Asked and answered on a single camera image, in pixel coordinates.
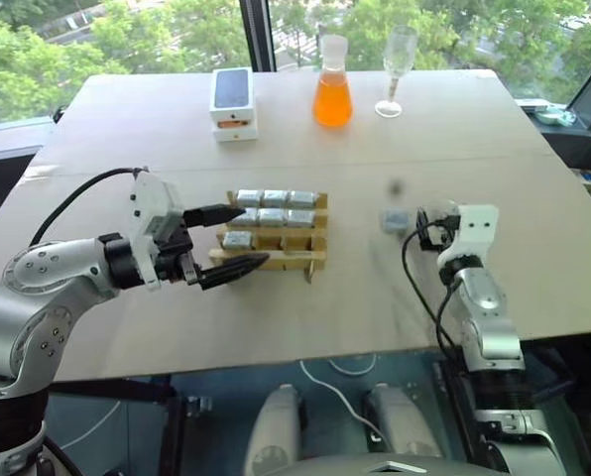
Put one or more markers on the single grey metal block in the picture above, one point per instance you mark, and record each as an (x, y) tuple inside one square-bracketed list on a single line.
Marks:
[(393, 221)]

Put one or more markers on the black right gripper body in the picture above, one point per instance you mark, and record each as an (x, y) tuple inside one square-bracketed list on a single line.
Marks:
[(437, 233)]

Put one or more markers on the wooden tray rack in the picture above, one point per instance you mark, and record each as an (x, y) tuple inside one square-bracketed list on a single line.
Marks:
[(295, 258)]

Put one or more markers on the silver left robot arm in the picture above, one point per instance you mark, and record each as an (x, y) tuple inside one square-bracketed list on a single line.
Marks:
[(37, 297)]

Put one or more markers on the white and teal clutter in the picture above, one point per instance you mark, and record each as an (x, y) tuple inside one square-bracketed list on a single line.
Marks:
[(548, 113)]

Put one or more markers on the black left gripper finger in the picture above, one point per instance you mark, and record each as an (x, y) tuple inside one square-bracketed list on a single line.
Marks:
[(213, 215), (233, 270)]

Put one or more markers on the dark slanted window frame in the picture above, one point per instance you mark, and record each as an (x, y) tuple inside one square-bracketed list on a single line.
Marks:
[(590, 89)]

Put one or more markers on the grey rounded robot leg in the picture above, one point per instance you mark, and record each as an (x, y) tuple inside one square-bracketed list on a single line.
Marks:
[(399, 421), (275, 426)]

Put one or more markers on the small box with blue label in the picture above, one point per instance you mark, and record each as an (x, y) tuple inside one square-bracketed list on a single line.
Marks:
[(589, 179)]

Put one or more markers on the flask with orange liquid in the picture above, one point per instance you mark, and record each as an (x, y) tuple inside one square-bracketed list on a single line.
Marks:
[(332, 96)]

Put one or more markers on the dark window frame post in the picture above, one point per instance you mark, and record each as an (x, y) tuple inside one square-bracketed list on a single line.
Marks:
[(257, 35)]

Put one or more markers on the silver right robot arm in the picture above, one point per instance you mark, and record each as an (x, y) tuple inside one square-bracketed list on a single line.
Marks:
[(489, 317)]

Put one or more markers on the white phone box with print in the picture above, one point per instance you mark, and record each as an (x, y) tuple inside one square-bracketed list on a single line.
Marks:
[(232, 91)]

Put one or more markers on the clear wine glass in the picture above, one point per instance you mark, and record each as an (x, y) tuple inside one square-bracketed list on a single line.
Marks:
[(397, 59)]

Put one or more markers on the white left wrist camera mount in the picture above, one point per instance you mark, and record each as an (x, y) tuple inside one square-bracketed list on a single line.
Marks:
[(149, 198)]

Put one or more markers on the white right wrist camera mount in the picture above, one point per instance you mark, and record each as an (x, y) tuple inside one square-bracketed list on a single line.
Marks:
[(474, 225)]

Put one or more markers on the plain white phone box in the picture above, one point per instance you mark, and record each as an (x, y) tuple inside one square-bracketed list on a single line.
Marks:
[(236, 134)]

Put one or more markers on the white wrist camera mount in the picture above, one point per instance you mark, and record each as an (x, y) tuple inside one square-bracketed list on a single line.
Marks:
[(474, 225), (149, 198)]

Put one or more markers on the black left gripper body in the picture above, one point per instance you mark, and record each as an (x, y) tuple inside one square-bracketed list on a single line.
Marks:
[(176, 260)]

